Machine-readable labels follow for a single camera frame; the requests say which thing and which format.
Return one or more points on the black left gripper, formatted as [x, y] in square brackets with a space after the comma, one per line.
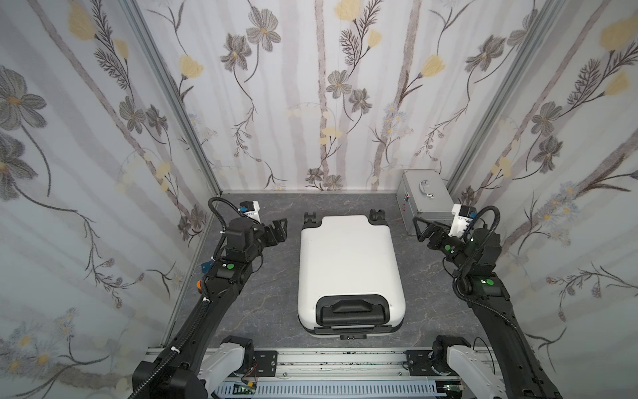
[272, 233]

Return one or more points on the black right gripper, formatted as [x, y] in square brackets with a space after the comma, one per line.
[435, 237]

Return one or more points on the white hard-shell suitcase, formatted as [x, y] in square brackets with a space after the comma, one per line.
[349, 278]

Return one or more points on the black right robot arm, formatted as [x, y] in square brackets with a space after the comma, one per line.
[474, 251]

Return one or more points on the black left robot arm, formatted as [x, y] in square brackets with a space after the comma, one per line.
[214, 299]

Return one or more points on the silver aluminium case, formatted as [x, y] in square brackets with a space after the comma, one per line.
[422, 193]

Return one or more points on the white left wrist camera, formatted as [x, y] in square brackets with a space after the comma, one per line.
[250, 208]

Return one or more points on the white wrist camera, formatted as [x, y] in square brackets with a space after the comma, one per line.
[462, 216]
[250, 208]

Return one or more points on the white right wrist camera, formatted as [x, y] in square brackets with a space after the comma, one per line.
[462, 216]

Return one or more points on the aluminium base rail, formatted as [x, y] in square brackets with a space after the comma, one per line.
[338, 373]

